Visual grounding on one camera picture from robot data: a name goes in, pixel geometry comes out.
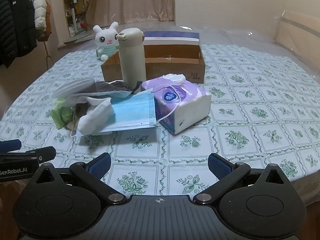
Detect jackets on clothes rack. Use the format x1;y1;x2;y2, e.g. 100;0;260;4
0;0;54;70

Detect quilted black down jacket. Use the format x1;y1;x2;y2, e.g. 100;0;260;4
0;0;13;68

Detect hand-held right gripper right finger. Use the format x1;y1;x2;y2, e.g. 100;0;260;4
193;153;288;205

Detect wooden bookshelf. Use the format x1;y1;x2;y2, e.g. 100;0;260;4
61;0;90;37

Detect white plush bunny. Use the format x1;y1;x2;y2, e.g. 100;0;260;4
92;22;120;61

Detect beige curtain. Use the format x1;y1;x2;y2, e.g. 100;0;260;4
86;0;175;25

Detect brown jacket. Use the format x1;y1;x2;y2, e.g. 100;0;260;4
37;1;52;42

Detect white sock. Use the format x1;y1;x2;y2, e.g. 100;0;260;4
77;97;117;135

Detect purple tissue pack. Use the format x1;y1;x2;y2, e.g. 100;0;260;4
140;74;212;136

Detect blue and white gift box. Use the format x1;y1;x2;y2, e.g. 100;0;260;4
143;31;201;46

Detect cream thermos bottle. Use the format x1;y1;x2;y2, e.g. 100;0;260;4
117;27;147;87

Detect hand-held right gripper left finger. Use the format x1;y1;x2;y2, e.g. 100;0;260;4
34;152;128;205

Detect clear plastic sheet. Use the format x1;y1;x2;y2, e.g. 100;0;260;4
57;24;320;80

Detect white down jacket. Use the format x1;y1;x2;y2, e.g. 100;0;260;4
25;0;47;30

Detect light green sock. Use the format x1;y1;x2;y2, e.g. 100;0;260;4
51;97;75;130

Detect brown cardboard box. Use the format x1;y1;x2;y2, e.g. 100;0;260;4
100;44;206;84

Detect blue face mask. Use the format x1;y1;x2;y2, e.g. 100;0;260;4
70;84;183;138

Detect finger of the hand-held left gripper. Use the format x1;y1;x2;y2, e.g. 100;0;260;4
0;146;57;163
0;139;22;152

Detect grey eye mask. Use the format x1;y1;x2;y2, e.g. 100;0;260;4
52;78;143;105

